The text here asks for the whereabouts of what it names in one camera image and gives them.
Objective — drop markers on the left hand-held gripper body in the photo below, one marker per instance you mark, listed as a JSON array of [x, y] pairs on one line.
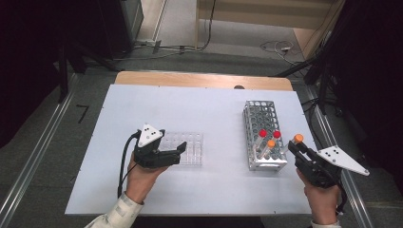
[[147, 134]]

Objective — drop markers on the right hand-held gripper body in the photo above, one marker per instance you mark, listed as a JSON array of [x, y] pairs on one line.
[[320, 174]]

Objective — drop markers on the clear plastic tube rack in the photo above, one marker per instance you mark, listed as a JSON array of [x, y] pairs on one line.
[[193, 148]]

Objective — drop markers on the orange-capped test tube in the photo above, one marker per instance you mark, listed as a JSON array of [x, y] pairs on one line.
[[271, 143], [298, 138]]

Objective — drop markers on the red-capped test tube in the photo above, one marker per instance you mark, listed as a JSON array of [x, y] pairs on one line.
[[277, 134], [262, 133]]

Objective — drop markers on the metal test tube rack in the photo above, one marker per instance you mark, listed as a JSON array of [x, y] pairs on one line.
[[263, 117]]

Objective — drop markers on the person's right hand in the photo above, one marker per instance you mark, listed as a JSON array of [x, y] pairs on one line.
[[323, 202]]

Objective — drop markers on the person's left hand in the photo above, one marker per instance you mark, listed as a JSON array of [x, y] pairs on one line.
[[142, 183]]

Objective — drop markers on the wooden table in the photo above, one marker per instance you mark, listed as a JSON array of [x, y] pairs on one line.
[[190, 79]]

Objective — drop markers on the black metal stand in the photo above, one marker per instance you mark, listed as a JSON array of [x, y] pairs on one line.
[[63, 72], [322, 85]]

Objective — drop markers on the dark curtain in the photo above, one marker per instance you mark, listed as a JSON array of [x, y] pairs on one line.
[[31, 63], [374, 79]]

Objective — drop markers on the black cabinet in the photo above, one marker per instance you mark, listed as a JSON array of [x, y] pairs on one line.
[[120, 25]]

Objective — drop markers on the wooden furniture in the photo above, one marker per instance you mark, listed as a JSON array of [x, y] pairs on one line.
[[259, 14]]

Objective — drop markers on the aluminium floor rail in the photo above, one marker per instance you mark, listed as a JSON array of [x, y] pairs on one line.
[[34, 152], [329, 133]]

